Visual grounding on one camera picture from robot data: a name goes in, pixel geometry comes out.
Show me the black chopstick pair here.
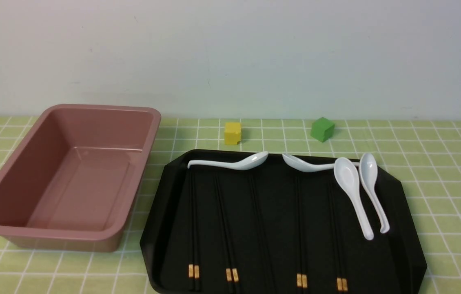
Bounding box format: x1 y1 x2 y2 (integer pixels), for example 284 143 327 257
332 180 348 294
294 177 303 294
296 177 310 294
188 171 195 292
248 175 275 294
213 176 235 294
192 172 200 292
215 176 242 294
327 178 343 294

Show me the yellow cube block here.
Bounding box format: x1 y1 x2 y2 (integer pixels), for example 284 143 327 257
224 122 242 145

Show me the white spoon far left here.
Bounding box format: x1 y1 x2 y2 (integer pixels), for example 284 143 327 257
187 151 269 171

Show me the white spoon back middle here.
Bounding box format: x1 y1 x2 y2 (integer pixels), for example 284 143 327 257
282 153 361 173

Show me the black plastic tray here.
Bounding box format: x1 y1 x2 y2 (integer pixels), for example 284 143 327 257
140 149 428 294

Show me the green cube block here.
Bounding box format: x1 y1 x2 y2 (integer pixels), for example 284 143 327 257
310 117 335 142

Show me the white spoon front large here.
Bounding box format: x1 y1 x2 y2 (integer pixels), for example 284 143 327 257
333 158 374 241

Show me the white spoon far right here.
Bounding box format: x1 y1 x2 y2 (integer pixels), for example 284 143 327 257
359 153 390 234

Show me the pink rectangular baking pan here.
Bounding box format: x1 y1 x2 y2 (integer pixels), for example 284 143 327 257
0 104 161 252

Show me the green checkered tablecloth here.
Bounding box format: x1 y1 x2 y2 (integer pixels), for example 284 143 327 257
0 117 461 294

